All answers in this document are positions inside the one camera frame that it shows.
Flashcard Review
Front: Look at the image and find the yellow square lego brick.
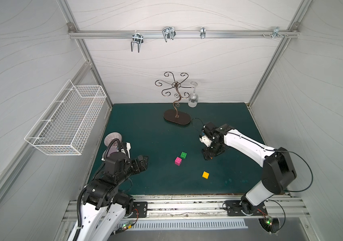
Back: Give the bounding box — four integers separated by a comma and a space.
202, 171, 209, 179

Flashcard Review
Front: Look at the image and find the aluminium rail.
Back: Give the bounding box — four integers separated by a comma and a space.
62, 194, 311, 220
69, 29, 301, 40

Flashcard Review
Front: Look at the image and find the green square lego brick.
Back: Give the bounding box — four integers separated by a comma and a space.
180, 152, 187, 159

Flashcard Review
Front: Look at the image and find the white slotted cable duct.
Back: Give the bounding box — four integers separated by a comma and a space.
129, 219, 248, 231

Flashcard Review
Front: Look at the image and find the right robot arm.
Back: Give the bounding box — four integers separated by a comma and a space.
199, 122, 297, 216

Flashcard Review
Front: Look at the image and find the magenta lego brick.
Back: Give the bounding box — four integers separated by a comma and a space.
174, 157, 182, 166

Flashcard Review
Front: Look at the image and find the pink ribbed glass lower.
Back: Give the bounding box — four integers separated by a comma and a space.
101, 148, 110, 161

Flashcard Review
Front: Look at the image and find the bronze scroll glass stand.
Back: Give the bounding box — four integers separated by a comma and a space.
154, 71, 193, 126

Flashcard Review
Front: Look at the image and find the white wire basket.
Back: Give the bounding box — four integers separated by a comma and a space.
24, 80, 107, 156

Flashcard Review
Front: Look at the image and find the aluminium top rail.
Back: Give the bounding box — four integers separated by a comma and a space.
69, 29, 301, 40

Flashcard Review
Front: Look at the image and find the metal double hook middle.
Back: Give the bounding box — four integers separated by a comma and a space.
162, 27, 176, 42

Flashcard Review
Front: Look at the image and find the metal double hook left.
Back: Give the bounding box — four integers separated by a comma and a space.
131, 33, 144, 53

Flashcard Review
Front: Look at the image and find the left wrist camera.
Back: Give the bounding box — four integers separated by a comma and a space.
122, 142, 131, 158

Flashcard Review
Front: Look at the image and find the small metal clip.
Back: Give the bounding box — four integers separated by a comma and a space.
200, 27, 206, 39

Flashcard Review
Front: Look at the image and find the clear hanging wine glass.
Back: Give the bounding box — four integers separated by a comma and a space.
188, 81, 199, 108

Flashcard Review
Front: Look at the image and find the metal bracket right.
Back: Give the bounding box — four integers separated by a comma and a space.
262, 27, 289, 39

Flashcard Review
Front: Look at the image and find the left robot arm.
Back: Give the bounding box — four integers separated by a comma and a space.
68, 138, 148, 241

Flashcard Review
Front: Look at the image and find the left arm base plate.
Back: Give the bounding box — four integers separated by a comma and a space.
127, 201, 148, 219

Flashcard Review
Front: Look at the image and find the metal double hook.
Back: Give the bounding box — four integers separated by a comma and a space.
162, 27, 176, 42
131, 33, 144, 53

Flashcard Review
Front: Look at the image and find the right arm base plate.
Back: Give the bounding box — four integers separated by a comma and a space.
222, 200, 268, 216

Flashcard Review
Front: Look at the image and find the round black floor port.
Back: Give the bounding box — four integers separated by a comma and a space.
258, 218, 281, 234

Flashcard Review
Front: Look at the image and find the aluminium front rail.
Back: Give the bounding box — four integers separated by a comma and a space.
62, 194, 311, 220

